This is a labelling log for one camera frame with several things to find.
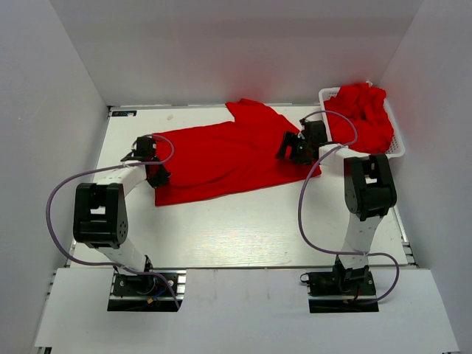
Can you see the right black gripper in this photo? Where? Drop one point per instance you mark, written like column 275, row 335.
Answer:
column 293, row 139

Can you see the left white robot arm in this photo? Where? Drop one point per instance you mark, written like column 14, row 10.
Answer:
column 100, row 213

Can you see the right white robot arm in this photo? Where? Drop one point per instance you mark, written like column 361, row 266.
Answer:
column 369, row 188

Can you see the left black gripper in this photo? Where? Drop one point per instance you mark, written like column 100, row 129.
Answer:
column 164, row 176

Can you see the white plastic laundry basket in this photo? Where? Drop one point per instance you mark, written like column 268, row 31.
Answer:
column 396, row 148

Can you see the dark blue table label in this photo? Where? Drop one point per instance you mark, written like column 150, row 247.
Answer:
column 127, row 113

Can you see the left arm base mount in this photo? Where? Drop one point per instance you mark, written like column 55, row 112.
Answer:
column 132, row 293

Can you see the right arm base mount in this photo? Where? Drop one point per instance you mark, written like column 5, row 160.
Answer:
column 327, row 295

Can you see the red t-shirt pile in basket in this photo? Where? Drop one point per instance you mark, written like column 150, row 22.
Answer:
column 357, row 113

